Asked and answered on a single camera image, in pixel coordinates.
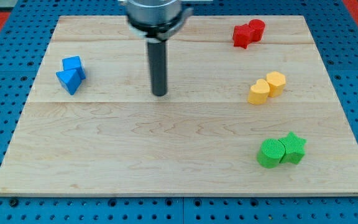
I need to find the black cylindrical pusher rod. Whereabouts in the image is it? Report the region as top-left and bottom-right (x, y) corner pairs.
(147, 42), (168, 96)

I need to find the blue cube block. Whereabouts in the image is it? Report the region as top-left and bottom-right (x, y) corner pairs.
(62, 55), (86, 80)

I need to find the red star block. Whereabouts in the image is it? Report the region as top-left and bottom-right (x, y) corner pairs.
(232, 24), (255, 49)

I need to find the blue triangular prism block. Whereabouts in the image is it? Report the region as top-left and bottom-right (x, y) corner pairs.
(56, 69), (81, 95)

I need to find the light wooden board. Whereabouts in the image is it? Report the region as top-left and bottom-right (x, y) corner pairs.
(0, 16), (358, 197)

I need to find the red cylinder block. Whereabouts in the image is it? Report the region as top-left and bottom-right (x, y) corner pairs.
(249, 19), (265, 42)

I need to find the yellow heart block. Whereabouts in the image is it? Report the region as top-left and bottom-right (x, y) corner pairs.
(247, 79), (270, 105)

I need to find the yellow hexagon block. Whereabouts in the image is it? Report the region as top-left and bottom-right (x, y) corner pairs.
(266, 71), (287, 98)

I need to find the green cylinder block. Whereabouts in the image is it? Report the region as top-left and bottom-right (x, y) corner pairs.
(257, 139), (285, 169)

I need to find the green star block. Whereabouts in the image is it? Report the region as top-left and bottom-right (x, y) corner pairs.
(279, 131), (307, 164)

